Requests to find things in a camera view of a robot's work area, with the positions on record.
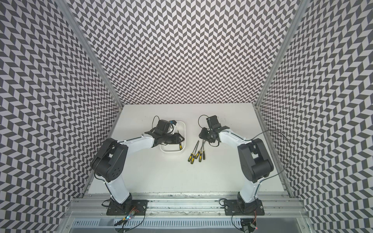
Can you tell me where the aluminium front rail frame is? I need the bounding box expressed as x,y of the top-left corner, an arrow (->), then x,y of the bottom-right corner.
56,192 -> 314,233

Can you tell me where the file tool two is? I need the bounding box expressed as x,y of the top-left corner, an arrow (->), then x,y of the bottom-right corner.
190,142 -> 201,165

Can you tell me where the file tool three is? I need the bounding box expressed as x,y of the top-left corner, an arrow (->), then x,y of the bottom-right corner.
195,143 -> 204,160

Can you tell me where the file tool four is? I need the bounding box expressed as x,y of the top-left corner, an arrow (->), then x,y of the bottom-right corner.
198,142 -> 204,162

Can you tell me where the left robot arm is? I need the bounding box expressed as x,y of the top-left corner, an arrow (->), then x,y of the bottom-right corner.
90,129 -> 185,204

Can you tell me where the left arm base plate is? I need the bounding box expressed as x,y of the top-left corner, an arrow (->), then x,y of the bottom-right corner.
106,200 -> 149,216

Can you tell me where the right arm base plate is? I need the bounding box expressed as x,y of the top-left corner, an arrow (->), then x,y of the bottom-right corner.
223,199 -> 265,216

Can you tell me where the right base cable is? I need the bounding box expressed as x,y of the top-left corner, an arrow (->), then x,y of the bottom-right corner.
218,197 -> 258,233

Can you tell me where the corner aluminium post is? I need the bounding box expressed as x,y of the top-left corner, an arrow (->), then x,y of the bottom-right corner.
54,0 -> 123,108
253,0 -> 311,108

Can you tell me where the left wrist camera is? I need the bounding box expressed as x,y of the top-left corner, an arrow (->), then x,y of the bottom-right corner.
156,120 -> 177,134

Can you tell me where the white plastic storage box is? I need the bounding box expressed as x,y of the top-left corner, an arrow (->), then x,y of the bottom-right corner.
160,120 -> 186,154

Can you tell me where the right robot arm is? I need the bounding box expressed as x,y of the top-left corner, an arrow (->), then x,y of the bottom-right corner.
199,126 -> 274,204

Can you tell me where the base cable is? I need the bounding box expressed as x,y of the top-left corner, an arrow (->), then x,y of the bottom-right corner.
218,197 -> 258,233
113,203 -> 146,233

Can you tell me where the left base cable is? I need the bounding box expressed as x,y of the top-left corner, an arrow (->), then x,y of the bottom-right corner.
113,203 -> 146,233

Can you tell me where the left corner aluminium post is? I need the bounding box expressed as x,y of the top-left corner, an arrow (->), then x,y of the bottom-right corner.
54,0 -> 123,108

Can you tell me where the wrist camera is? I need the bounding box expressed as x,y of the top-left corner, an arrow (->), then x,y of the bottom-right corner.
156,120 -> 177,134
206,115 -> 221,129

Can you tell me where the right corner aluminium post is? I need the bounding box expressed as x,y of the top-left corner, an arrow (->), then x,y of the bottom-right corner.
253,0 -> 311,108

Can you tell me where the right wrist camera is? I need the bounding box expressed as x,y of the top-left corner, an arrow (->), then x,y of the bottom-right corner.
206,115 -> 221,129

